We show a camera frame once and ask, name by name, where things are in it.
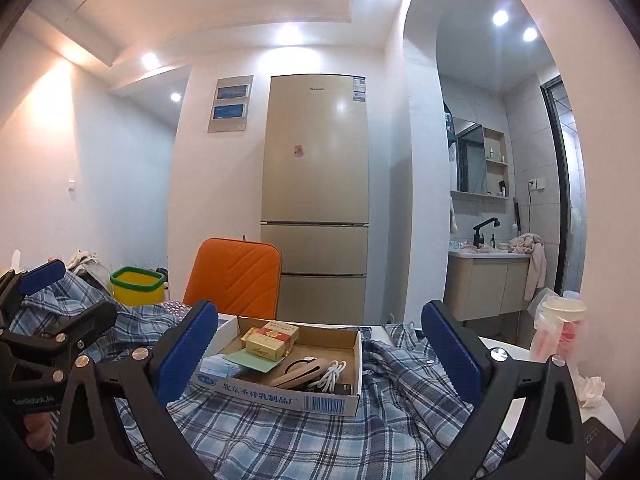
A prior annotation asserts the beige refrigerator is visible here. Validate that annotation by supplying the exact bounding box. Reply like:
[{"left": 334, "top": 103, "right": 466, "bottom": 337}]
[{"left": 260, "top": 74, "right": 370, "bottom": 326}]

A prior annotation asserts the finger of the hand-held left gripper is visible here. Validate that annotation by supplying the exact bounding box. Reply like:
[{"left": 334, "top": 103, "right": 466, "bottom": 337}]
[
  {"left": 0, "top": 260, "right": 67, "bottom": 333},
  {"left": 0, "top": 300, "right": 119, "bottom": 361}
]

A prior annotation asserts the white cable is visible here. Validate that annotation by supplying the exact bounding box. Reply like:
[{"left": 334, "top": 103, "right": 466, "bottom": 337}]
[{"left": 310, "top": 360, "right": 354, "bottom": 394}]

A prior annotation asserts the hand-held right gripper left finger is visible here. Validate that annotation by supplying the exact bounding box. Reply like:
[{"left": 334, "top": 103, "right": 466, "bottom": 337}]
[{"left": 52, "top": 300, "right": 219, "bottom": 480}]

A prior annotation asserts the black faucet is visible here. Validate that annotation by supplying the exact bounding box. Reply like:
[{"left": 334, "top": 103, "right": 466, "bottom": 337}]
[{"left": 472, "top": 217, "right": 501, "bottom": 250}]

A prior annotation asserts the mirror cabinet with shelf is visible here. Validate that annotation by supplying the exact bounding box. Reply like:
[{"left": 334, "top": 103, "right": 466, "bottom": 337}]
[{"left": 452, "top": 116, "right": 511, "bottom": 203}]

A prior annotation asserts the beige vanity cabinet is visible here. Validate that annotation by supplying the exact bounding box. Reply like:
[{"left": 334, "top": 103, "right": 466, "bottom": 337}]
[{"left": 445, "top": 249, "right": 532, "bottom": 322}]

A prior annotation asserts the cardboard box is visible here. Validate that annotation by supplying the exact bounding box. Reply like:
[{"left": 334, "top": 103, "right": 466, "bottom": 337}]
[{"left": 189, "top": 314, "right": 363, "bottom": 417}]

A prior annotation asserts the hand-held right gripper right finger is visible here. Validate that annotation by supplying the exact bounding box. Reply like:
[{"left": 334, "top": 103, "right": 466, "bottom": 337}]
[{"left": 421, "top": 300, "right": 587, "bottom": 480}]

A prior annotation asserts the yellow bin with green rim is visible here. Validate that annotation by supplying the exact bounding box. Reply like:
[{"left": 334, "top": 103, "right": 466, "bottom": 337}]
[{"left": 110, "top": 266, "right": 167, "bottom": 306}]

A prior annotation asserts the gold cigarette pack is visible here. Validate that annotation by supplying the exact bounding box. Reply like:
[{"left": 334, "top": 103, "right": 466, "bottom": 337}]
[{"left": 241, "top": 334, "right": 297, "bottom": 362}]

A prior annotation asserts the plastic cup with lid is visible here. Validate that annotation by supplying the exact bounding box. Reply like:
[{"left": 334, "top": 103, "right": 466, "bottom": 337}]
[{"left": 530, "top": 287, "right": 588, "bottom": 363}]

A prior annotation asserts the orange chair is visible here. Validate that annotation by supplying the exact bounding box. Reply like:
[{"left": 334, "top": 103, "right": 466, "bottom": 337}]
[{"left": 182, "top": 237, "right": 283, "bottom": 321}]

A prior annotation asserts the crumpled white tissue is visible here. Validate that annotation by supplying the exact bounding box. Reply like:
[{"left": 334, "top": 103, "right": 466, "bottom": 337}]
[{"left": 575, "top": 375, "right": 609, "bottom": 409}]

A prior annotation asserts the pink towel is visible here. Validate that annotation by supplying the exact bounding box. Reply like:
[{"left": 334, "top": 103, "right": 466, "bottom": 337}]
[{"left": 509, "top": 232, "right": 547, "bottom": 301}]

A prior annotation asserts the black shower door frame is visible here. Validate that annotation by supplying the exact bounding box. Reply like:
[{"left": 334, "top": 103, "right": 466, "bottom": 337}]
[{"left": 541, "top": 76, "right": 577, "bottom": 296}]

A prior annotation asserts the person's left hand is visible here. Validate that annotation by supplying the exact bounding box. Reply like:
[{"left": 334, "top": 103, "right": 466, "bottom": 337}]
[{"left": 24, "top": 406, "right": 59, "bottom": 442}]

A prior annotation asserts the grey wall distribution panel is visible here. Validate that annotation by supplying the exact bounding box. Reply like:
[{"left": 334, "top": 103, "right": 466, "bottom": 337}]
[{"left": 207, "top": 75, "right": 254, "bottom": 134}]

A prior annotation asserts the light blue tissue packet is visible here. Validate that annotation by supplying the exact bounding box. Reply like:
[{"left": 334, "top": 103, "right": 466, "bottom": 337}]
[{"left": 199, "top": 355, "right": 243, "bottom": 379}]

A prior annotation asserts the black box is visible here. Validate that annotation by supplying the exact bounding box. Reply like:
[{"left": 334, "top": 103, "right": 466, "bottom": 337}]
[{"left": 582, "top": 415, "right": 626, "bottom": 471}]

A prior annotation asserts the white cloth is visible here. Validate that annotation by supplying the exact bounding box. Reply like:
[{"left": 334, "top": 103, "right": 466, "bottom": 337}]
[{"left": 67, "top": 249, "right": 113, "bottom": 291}]

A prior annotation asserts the green packet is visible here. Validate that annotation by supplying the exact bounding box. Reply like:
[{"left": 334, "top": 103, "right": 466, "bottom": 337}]
[{"left": 220, "top": 349, "right": 286, "bottom": 374}]

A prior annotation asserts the blue plaid shirt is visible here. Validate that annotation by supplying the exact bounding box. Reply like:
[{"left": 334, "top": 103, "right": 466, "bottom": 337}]
[{"left": 10, "top": 272, "right": 511, "bottom": 480}]

